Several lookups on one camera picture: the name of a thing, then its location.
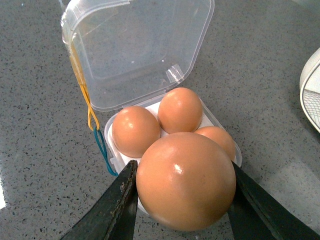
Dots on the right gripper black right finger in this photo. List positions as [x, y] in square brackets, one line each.
[256, 215]

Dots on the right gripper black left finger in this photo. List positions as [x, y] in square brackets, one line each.
[113, 216]

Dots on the brown egg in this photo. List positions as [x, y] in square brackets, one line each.
[186, 181]

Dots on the front right egg in box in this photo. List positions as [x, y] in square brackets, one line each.
[221, 137]

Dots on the egg in box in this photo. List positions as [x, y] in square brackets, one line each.
[134, 130]
[221, 137]
[180, 110]

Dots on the back left egg in box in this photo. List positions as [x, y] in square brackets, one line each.
[134, 130]

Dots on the back right egg in box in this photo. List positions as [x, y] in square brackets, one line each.
[180, 110]

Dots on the clear plastic egg box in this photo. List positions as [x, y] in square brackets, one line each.
[133, 52]

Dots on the blue rubber band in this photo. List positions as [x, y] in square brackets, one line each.
[103, 149]

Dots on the yellow rubber band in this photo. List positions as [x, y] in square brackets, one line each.
[92, 120]

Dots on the white Joyoung blender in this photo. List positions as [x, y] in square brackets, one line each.
[309, 86]

